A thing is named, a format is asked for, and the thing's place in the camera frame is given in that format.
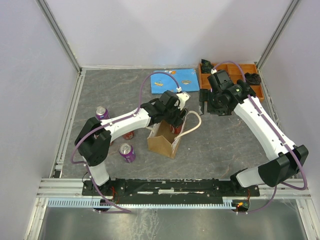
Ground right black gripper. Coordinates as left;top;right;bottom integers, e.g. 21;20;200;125
198;89;232;117

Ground red cola can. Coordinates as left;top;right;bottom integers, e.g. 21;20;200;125
122;131;135;140
170;124;183;135

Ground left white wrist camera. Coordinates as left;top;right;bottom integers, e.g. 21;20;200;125
174;91;190;110

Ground dark rolled item right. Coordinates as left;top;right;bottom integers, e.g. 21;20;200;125
244;72;262;86

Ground light blue cable duct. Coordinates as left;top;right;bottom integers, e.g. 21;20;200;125
46;195;238;209

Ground aluminium frame rail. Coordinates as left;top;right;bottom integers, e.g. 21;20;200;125
37;177;88;200

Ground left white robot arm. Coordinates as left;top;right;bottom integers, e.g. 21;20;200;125
74;90;190;195

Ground orange wooden compartment tray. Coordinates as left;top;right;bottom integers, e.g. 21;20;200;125
198;63;265;102

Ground dark rolled item top-left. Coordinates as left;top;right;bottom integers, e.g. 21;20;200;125
200;59;213;74

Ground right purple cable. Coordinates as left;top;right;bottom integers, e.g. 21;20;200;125
211;60;309;214

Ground blue patterned cloth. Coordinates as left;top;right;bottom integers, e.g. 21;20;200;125
150;68;200;95

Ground purple soda can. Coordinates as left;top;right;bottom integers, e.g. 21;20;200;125
118;143;136;163
95;106;110;121

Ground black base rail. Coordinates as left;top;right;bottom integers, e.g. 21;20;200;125
98;178;260;205

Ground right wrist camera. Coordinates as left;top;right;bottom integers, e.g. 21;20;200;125
207;70;234;93

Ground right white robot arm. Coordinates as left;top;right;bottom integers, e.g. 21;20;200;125
199;70;309;196

